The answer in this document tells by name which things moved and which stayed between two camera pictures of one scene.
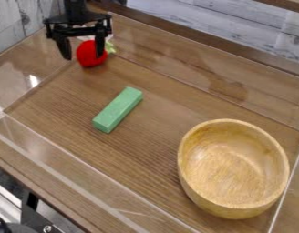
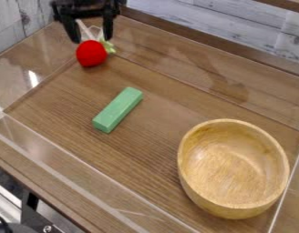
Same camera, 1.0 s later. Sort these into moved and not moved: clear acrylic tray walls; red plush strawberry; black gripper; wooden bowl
Moved: black gripper
Not moved: clear acrylic tray walls; red plush strawberry; wooden bowl
